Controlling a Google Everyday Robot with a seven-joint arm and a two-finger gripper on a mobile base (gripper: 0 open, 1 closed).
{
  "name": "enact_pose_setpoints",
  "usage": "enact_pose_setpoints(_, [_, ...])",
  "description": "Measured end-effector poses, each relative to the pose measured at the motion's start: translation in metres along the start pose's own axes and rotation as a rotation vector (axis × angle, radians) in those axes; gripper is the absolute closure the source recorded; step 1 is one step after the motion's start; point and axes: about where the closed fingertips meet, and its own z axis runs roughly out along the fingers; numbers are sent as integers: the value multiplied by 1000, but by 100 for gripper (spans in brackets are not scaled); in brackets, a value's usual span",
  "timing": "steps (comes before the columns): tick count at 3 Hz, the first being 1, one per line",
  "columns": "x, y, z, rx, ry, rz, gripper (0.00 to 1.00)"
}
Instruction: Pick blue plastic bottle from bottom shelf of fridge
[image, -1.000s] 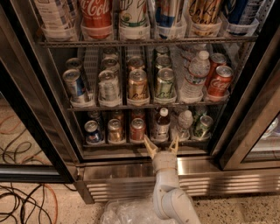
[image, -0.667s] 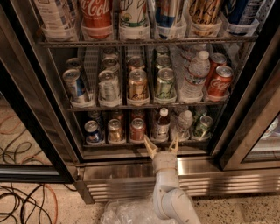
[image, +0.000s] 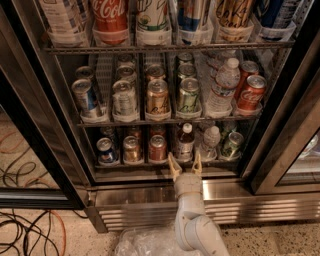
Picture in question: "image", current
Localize red coca-cola can rear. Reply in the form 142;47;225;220
234;60;259;100

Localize blue bottle top right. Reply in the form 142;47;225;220
254;0;301;41

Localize gold can bottom shelf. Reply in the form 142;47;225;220
123;136;142;164

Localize clear water bottle middle shelf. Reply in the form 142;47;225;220
206;58;240;118

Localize red coca-cola can front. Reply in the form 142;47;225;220
236;75;267;111

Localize black and orange cables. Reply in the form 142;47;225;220
0;209;88;256

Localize blue pepsi can bottom shelf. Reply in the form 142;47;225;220
96;137;118;165

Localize blue can middle front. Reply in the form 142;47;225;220
71;79;102;120

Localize steel fridge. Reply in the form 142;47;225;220
0;0;320;233

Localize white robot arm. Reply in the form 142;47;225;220
168;152;230;256

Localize clear water bottle bottom shelf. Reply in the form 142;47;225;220
198;126;221;162

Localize green can middle front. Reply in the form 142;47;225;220
176;78;202;119

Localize white can middle front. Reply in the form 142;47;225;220
112;80;137;122

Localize red can bottom shelf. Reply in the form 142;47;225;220
148;135;167;163

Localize brown drink plastic bottle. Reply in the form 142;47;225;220
174;123;195;162

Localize clear water bottle shelf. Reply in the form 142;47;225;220
206;58;240;118
198;126;221;162

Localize large coca-cola bottle top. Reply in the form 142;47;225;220
91;0;128;45

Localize orange can middle front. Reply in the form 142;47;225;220
145;79;171;121

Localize white label bottle top left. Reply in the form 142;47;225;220
38;0;90;48

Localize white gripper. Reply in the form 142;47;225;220
168;151;205;220

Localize green white bottle top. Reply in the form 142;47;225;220
136;0;171;46

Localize red coca-cola can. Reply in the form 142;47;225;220
234;60;259;100
236;75;267;111

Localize clear plastic bag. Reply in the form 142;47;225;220
114;225;205;256

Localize green can bottom shelf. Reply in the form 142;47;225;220
220;132;244;160

